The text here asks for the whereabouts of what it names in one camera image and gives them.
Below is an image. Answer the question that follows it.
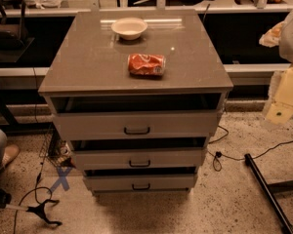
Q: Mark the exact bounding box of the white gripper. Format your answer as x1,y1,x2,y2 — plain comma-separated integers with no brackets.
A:
261,63,293,130

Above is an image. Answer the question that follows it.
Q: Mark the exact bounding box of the grey drawer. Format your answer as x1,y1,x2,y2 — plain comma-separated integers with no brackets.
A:
53,94,222,140
73,136,206,170
84,167,197,193

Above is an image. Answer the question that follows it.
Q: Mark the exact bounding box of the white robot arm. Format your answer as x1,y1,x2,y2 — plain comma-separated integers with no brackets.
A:
259,10,293,128

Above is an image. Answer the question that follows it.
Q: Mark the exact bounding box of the grey drawer cabinet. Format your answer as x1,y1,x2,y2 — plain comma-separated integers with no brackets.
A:
37,9,234,197

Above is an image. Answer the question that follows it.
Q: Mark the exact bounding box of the black metal stand leg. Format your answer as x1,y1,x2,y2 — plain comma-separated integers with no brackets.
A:
244,154,293,234

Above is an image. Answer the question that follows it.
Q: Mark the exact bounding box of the crushed red soda can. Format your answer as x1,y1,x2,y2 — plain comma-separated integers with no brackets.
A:
128,54,166,76

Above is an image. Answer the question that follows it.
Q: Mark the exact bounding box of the white paper bowl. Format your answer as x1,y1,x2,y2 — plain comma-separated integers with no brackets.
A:
111,18,147,41

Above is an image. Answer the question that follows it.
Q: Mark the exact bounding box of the blue tape cross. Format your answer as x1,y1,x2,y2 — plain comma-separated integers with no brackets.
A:
50,167,72,192

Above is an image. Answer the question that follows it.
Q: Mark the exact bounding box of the black grabber tool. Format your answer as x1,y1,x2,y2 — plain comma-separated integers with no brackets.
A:
0,189,62,226

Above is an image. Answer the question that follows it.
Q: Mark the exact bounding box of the black floor cable right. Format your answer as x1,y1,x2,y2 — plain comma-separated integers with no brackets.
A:
207,125,293,173

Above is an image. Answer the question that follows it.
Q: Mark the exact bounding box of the black floor cable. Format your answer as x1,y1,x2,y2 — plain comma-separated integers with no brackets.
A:
207,125,293,173
12,159,54,234

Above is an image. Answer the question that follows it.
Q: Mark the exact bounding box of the wire basket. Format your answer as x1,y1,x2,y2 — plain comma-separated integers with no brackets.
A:
39,128,71,167

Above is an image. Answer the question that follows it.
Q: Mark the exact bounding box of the black floor cable left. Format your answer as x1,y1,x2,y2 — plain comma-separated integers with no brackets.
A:
12,159,54,234

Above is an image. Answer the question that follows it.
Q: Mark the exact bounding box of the dark bag with handles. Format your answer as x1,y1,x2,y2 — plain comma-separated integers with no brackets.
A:
0,0,34,63

